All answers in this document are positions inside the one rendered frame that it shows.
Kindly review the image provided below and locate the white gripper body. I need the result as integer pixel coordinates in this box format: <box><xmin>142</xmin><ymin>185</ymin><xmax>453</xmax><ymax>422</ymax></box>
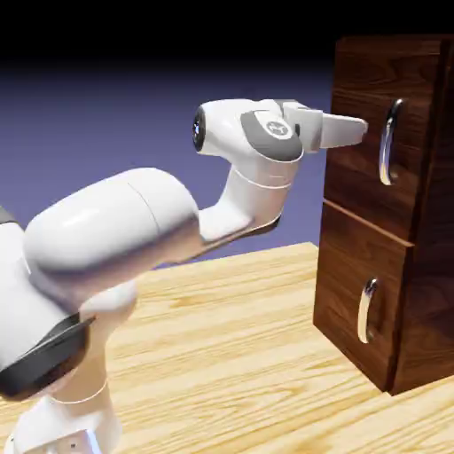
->
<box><xmin>318</xmin><ymin>113</ymin><xmax>369</xmax><ymax>150</ymax></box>

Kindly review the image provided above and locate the dark wood cabinet door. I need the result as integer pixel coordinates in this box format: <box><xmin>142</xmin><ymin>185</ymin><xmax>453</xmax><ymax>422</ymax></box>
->
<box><xmin>324</xmin><ymin>37</ymin><xmax>443</xmax><ymax>243</ymax></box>
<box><xmin>312</xmin><ymin>200</ymin><xmax>415</xmax><ymax>393</ymax></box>

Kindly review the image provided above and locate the curved silver door handle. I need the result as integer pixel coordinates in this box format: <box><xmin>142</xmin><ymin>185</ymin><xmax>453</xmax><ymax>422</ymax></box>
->
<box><xmin>378</xmin><ymin>98</ymin><xmax>405</xmax><ymax>186</ymax></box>
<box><xmin>356</xmin><ymin>278</ymin><xmax>380</xmax><ymax>344</ymax></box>

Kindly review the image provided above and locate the dark wood cabinet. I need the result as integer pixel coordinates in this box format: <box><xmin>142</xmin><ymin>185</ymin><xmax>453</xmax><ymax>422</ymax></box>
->
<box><xmin>312</xmin><ymin>34</ymin><xmax>454</xmax><ymax>397</ymax></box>

